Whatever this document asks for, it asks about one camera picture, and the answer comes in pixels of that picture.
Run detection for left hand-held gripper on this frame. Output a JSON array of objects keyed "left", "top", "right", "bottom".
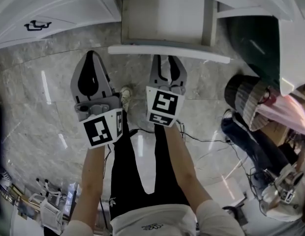
[{"left": 70, "top": 50, "right": 124, "bottom": 149}]

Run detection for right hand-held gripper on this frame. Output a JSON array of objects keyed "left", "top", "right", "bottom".
[{"left": 145, "top": 55, "right": 188, "bottom": 127}]

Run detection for white drawer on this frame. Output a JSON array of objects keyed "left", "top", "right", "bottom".
[{"left": 107, "top": 0, "right": 231, "bottom": 64}]

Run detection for person's left forearm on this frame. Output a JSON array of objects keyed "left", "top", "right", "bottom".
[{"left": 70, "top": 143, "right": 114, "bottom": 226}]

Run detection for person's right forearm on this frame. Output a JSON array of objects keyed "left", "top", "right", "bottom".
[{"left": 162, "top": 121, "right": 215, "bottom": 207}]

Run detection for person's beige sneaker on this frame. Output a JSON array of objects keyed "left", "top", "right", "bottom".
[{"left": 120, "top": 86, "right": 133, "bottom": 113}]

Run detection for striped pleated bin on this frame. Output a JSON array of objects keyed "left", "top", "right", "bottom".
[{"left": 224, "top": 74, "right": 270, "bottom": 132}]

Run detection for white vanity cabinet with sink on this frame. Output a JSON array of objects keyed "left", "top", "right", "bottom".
[{"left": 0, "top": 0, "right": 298, "bottom": 52}]

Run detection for white freestanding bathtub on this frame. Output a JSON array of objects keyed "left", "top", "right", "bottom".
[{"left": 217, "top": 15, "right": 305, "bottom": 96}]

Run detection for person's black trousers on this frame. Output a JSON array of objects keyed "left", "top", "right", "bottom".
[{"left": 109, "top": 107, "right": 193, "bottom": 221}]

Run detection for white chair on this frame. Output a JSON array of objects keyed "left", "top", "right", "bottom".
[{"left": 28, "top": 178, "right": 70, "bottom": 229}]

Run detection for black and white sneaker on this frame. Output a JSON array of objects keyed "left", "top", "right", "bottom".
[{"left": 0, "top": 170, "right": 12, "bottom": 188}]

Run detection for pink bag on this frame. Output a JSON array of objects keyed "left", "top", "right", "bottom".
[{"left": 255, "top": 92, "right": 305, "bottom": 135}]

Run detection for cardboard box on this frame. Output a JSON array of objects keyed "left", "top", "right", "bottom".
[{"left": 262, "top": 121, "right": 301, "bottom": 148}]

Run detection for person's white T-shirt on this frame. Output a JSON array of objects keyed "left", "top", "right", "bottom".
[{"left": 60, "top": 199, "right": 244, "bottom": 236}]

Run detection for black cabinet door handles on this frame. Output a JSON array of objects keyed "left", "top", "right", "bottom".
[{"left": 24, "top": 20, "right": 53, "bottom": 32}]

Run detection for black floor cable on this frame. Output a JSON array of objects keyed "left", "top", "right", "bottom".
[{"left": 177, "top": 123, "right": 242, "bottom": 145}]

